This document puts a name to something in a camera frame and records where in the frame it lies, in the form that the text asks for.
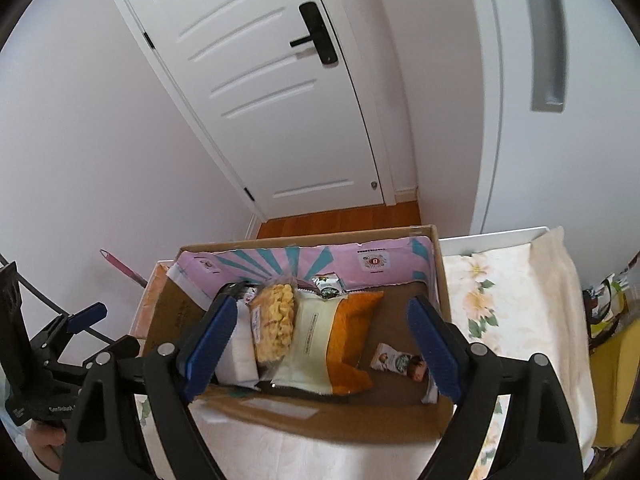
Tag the clear bag of yellow puffs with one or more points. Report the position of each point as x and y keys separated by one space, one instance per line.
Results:
x=275 y=320

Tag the white rectangular snack packet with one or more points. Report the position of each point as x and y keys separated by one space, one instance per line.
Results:
x=240 y=355

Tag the white cabinet door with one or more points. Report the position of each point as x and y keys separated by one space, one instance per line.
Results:
x=590 y=170

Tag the yellow box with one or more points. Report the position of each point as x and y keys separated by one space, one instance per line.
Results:
x=615 y=385

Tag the pink stick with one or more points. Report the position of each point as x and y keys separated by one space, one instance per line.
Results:
x=122 y=265

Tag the orange and cream snack bag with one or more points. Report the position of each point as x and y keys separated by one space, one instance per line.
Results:
x=320 y=340

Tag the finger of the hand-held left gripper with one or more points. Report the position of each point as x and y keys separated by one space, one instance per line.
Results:
x=120 y=349
x=87 y=317

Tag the white panelled door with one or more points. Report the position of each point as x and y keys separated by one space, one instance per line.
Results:
x=275 y=150

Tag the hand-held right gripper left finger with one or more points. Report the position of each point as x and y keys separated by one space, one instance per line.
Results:
x=210 y=345

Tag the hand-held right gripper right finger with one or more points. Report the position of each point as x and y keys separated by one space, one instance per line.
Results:
x=435 y=345

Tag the person's left hand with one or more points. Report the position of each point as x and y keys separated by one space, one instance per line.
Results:
x=45 y=440

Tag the pile of colourful clutter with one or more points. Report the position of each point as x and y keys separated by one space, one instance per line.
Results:
x=600 y=300

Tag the floral tablecloth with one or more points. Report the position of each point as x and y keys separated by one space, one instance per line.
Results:
x=525 y=310

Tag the cardboard box with pink flaps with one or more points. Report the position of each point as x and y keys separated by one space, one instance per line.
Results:
x=350 y=420

